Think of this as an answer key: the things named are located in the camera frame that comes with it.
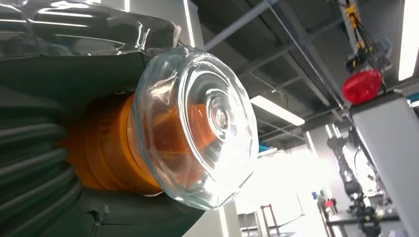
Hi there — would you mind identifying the orange bottle with clear cap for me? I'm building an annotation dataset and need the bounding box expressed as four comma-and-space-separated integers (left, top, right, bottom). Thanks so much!
59, 45, 260, 211

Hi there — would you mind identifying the ceiling light panel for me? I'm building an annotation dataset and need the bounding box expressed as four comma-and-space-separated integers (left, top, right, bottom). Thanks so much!
250, 95, 306, 127

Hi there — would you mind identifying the hand trolley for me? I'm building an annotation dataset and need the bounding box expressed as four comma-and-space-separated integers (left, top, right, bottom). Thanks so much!
260, 204, 282, 237

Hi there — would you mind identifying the grey cabinet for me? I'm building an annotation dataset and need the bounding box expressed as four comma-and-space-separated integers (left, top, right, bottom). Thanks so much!
348, 93, 419, 237

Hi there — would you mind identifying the bright ceiling light strip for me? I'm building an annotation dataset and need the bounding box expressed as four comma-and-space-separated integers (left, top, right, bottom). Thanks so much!
397, 0, 419, 81

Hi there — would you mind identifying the yellow black cable bundle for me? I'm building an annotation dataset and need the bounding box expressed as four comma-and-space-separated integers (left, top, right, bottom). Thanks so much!
342, 0, 393, 74

